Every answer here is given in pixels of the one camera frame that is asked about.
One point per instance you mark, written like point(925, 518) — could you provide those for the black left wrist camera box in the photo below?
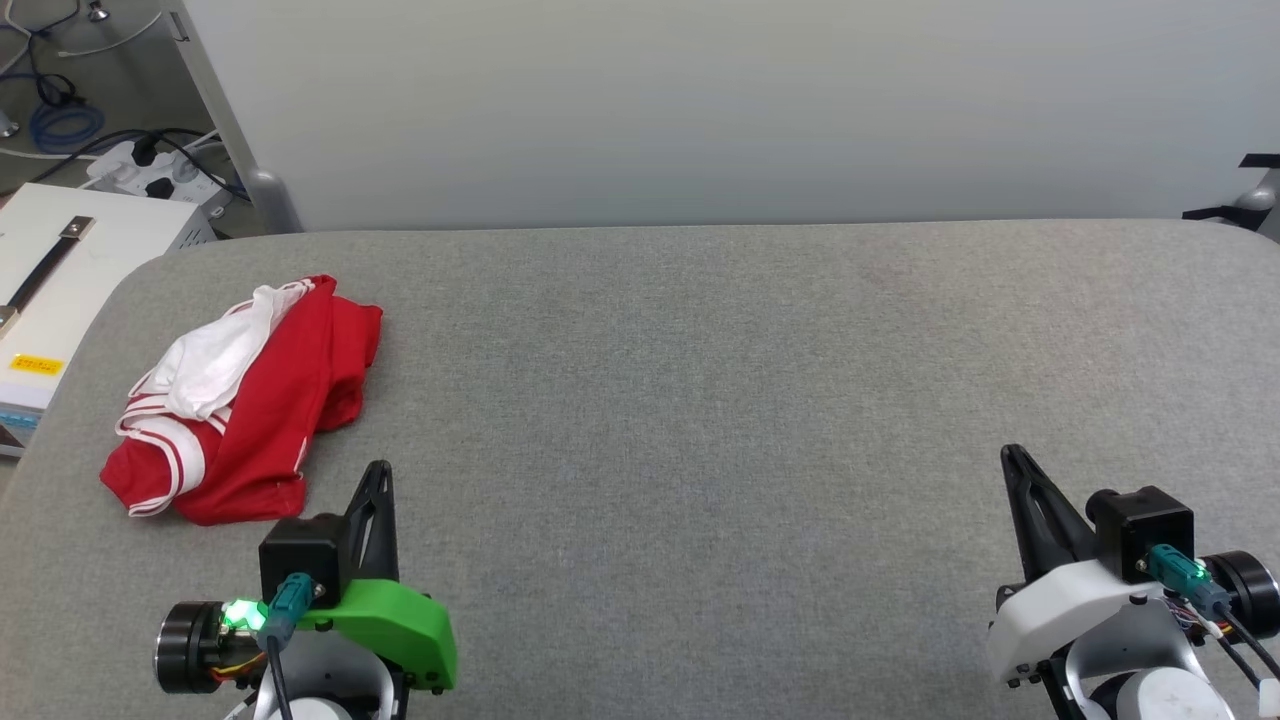
point(300, 550)

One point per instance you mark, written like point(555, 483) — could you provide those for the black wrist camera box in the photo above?
point(1140, 525)
point(300, 550)

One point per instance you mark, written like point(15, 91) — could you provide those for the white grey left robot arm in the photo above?
point(185, 645)

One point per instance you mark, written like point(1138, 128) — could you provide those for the white power strip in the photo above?
point(160, 175)

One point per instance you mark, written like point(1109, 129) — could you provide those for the red white basketball jersey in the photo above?
point(270, 420)

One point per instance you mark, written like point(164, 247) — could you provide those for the grey partition leg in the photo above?
point(235, 140)

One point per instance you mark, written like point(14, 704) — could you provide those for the white metal equipment box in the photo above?
point(110, 250)

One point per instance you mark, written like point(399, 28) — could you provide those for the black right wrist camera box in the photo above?
point(1140, 525)

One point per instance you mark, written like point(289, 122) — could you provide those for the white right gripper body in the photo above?
point(1060, 610)

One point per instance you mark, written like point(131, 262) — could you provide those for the yellow sticker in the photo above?
point(37, 365)

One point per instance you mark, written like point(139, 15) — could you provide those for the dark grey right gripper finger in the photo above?
point(1050, 540)

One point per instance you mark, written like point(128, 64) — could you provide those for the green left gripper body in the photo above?
point(400, 615)

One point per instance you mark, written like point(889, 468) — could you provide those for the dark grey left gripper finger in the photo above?
point(375, 560)

